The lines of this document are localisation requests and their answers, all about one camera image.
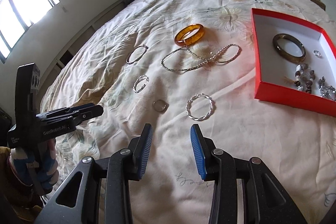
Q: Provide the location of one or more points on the thin silver bangle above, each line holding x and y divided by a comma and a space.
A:
136, 54

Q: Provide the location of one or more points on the red jewelry box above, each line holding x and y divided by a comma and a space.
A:
275, 76

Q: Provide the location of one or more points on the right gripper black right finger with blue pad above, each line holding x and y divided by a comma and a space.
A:
265, 200

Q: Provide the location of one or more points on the amber orange bangle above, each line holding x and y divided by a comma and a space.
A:
189, 35

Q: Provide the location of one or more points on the gloved left hand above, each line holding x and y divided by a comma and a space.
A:
29, 171

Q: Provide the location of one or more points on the dark olive bangle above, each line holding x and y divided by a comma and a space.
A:
289, 47

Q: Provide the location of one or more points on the low wooden wall cabinet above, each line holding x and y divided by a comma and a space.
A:
75, 44

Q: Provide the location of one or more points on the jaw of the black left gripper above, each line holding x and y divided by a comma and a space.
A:
85, 112

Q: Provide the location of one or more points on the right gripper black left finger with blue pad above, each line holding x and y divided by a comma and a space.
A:
77, 198

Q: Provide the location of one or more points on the large twisted silver hoop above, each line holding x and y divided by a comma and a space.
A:
200, 107

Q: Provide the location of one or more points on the floral cream bedspread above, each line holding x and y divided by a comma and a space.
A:
298, 146

